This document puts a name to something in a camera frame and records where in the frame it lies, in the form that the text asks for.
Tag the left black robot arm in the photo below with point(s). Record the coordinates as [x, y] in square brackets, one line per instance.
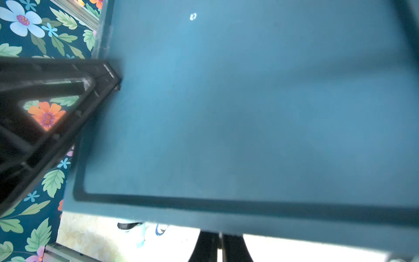
[232, 247]

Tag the teal plastic drawer cabinet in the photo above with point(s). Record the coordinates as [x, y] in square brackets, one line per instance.
[293, 119]

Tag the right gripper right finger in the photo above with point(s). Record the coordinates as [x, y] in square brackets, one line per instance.
[408, 15]

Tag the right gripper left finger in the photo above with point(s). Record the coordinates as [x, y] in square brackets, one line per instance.
[44, 105]

